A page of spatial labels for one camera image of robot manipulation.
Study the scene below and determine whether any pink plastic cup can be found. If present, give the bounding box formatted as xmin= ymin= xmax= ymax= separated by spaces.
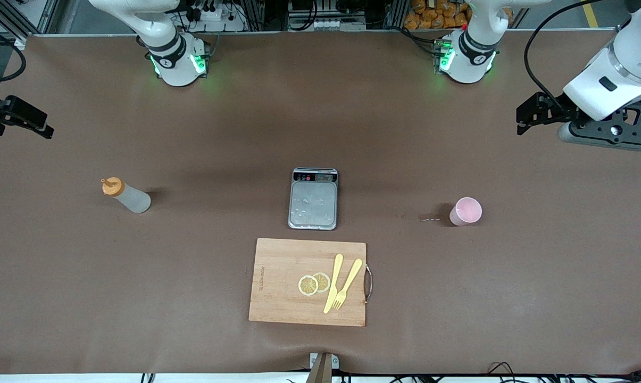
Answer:
xmin=449 ymin=197 xmax=482 ymax=227

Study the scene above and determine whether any clear orange-capped sauce bottle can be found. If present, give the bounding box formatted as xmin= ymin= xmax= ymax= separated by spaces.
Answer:
xmin=101 ymin=177 xmax=152 ymax=214

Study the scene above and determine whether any orange snack packets pile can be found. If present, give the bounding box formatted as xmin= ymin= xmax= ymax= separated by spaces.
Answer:
xmin=404 ymin=0 xmax=470 ymax=30

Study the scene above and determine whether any white power strip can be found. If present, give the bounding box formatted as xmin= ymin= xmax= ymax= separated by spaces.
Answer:
xmin=190 ymin=4 xmax=237 ymax=25

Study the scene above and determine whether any white terminal block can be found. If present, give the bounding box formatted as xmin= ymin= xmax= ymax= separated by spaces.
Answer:
xmin=314 ymin=19 xmax=367 ymax=31

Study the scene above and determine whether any brown table mat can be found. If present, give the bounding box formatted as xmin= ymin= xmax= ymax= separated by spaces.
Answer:
xmin=0 ymin=29 xmax=641 ymax=376

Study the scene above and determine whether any grey digital kitchen scale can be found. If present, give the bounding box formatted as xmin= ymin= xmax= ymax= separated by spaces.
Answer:
xmin=288 ymin=168 xmax=339 ymax=230

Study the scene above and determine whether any yellow plastic fork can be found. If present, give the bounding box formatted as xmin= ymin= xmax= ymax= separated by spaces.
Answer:
xmin=332 ymin=259 xmax=363 ymax=310

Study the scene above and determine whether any yellow plastic knife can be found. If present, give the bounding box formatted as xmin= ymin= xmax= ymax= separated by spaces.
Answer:
xmin=323 ymin=254 xmax=344 ymax=314

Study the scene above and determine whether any wooden cutting board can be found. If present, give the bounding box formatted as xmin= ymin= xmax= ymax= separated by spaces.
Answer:
xmin=248 ymin=238 xmax=373 ymax=327

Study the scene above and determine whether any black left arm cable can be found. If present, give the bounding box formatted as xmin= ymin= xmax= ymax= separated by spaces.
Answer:
xmin=524 ymin=0 xmax=608 ymax=107

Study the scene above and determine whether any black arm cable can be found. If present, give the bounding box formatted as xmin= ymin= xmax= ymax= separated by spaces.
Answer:
xmin=524 ymin=0 xmax=608 ymax=107
xmin=0 ymin=24 xmax=27 ymax=84

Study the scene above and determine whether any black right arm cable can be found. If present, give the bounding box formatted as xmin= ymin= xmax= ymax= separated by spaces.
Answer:
xmin=0 ymin=24 xmax=27 ymax=84

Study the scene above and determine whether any black looped floor cable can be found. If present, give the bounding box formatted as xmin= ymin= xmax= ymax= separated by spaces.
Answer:
xmin=487 ymin=362 xmax=519 ymax=381

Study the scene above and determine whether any metal table edge bracket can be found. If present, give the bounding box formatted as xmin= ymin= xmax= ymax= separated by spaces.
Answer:
xmin=310 ymin=353 xmax=340 ymax=383

